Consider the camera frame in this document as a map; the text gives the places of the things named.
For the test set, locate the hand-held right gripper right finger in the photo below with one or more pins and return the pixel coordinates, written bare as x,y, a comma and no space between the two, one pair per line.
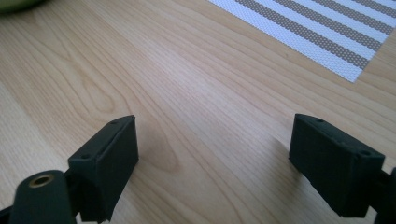
336,168

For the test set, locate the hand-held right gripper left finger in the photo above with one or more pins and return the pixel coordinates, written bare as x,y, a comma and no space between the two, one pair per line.
106,168

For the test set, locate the grey white striped placemat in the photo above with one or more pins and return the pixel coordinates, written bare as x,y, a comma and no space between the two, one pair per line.
314,28

